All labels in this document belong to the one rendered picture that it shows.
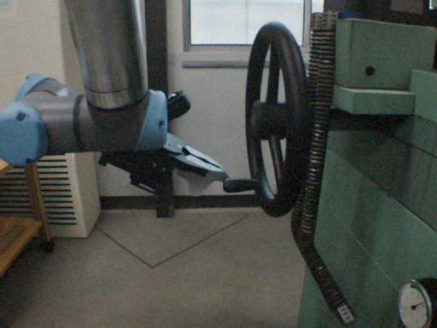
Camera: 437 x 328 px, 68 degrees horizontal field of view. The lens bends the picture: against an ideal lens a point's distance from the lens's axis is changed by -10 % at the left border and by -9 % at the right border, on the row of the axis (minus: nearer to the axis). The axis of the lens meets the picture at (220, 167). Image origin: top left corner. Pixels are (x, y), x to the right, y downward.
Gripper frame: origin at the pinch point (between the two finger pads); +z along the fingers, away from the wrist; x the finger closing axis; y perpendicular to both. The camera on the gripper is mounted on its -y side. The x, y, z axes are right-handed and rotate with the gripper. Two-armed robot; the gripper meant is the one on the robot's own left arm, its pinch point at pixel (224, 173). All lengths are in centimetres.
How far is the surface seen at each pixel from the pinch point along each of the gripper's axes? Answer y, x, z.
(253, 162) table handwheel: -3.0, -3.1, 4.4
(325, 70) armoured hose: -22.6, 6.8, 2.4
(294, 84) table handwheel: -18.8, 15.6, -3.7
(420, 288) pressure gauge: -9.0, 30.3, 15.6
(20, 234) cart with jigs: 88, -65, -41
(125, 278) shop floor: 83, -59, 6
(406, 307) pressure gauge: -5.6, 29.3, 17.7
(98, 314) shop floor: 85, -37, -1
